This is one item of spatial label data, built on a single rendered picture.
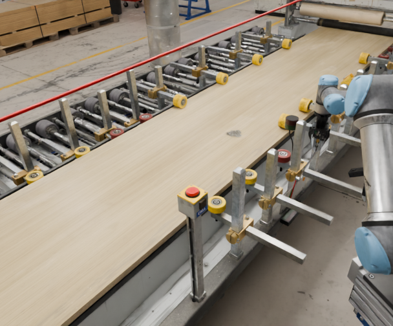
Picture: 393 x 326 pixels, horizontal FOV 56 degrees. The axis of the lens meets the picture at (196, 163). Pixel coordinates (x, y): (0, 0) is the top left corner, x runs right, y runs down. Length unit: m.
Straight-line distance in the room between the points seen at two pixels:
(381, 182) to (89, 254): 1.01
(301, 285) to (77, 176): 1.49
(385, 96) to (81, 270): 1.12
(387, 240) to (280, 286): 1.49
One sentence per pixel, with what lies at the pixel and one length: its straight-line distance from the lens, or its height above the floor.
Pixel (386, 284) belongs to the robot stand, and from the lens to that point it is 1.23.
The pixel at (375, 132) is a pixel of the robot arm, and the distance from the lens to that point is 1.09.
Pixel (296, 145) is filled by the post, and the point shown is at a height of 1.01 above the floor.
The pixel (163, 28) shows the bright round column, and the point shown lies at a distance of 5.37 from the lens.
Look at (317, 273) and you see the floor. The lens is 2.56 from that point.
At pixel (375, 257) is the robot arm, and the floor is 1.23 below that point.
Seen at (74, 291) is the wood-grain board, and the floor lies 0.90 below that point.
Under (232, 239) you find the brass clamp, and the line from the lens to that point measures 1.51.
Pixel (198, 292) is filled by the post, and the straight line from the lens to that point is 1.46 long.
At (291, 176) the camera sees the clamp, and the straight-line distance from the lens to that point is 1.84.
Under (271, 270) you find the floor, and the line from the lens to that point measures 2.52.
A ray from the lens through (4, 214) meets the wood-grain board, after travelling 1.77.
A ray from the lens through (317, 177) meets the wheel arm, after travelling 1.86.
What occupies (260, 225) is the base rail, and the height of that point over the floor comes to 0.70.
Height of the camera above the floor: 1.94
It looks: 35 degrees down
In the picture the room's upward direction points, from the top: 2 degrees counter-clockwise
